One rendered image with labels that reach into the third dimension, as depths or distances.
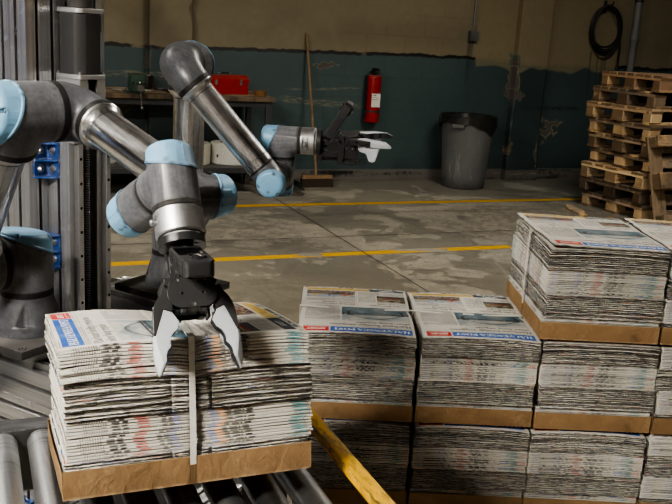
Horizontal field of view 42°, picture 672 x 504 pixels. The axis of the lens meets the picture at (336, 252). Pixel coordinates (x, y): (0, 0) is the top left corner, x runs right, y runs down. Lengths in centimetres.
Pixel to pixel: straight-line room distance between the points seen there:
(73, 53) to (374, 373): 103
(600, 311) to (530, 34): 801
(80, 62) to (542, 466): 148
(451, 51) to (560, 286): 762
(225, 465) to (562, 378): 106
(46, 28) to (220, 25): 649
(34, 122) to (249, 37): 711
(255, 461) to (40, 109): 75
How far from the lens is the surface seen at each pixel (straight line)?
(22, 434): 167
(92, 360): 129
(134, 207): 139
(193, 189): 133
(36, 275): 202
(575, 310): 214
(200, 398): 133
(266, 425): 138
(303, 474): 150
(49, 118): 170
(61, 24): 221
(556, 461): 228
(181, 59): 233
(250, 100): 794
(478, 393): 216
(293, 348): 136
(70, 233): 222
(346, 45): 909
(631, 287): 217
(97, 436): 133
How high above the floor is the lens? 151
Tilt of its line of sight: 14 degrees down
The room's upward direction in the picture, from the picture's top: 4 degrees clockwise
